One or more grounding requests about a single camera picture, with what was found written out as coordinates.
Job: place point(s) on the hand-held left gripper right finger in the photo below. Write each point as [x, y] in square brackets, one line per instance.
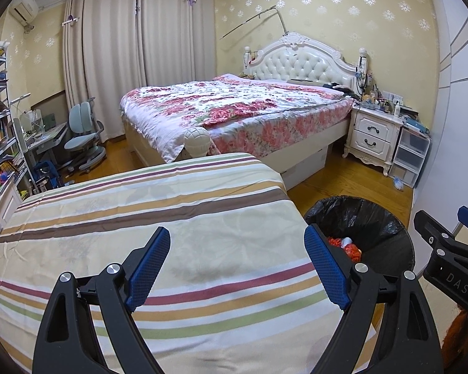
[327, 265]

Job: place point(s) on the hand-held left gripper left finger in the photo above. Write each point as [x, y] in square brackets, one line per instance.
[148, 268]

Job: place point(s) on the orange foam fruit net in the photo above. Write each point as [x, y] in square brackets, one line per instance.
[353, 253]

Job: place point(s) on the bin with black bag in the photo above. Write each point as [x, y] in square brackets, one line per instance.
[374, 222]

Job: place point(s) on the orange clothing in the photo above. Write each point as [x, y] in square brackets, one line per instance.
[458, 331]

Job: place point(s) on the crumpled blue-white bag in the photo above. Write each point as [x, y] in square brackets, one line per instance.
[397, 183]

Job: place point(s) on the striped sheet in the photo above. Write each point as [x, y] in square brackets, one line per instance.
[160, 202]

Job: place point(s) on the clear plastic drawer unit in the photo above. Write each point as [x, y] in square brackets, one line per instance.
[409, 152]

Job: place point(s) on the white storage box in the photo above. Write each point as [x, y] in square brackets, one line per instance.
[304, 169]

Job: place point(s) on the white nightstand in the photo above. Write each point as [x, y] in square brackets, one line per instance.
[374, 132]

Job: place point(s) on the white wardrobe door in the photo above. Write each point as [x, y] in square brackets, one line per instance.
[452, 105]

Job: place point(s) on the blue crate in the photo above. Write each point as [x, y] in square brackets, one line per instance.
[46, 173]

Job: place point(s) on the nightstand clutter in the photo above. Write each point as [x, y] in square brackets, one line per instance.
[374, 99]

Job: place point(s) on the white cabinet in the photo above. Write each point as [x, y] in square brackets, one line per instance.
[4, 210]

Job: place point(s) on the blue-grey desk chair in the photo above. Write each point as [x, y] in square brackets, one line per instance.
[82, 120]

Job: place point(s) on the grey desk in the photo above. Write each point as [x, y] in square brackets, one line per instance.
[48, 132]

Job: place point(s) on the dark items on bed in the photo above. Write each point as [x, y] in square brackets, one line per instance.
[339, 87]

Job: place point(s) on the bed with floral cover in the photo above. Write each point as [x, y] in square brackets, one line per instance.
[226, 109]

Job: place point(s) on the clear plastic box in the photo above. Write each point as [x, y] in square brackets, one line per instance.
[35, 120]

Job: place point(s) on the white bookshelf with books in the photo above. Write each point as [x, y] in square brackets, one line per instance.
[0, 132]

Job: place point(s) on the white tufted headboard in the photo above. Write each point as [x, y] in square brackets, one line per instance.
[300, 62]

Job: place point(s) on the beige curtain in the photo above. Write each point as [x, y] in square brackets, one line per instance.
[171, 39]
[101, 66]

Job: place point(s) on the white desk lamp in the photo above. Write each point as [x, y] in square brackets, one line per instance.
[21, 98]

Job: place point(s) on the thin metal pole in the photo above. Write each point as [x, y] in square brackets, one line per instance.
[249, 22]

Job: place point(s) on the white air conditioner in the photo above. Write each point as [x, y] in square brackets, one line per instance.
[23, 7]

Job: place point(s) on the white bed frame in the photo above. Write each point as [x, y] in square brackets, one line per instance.
[335, 132]

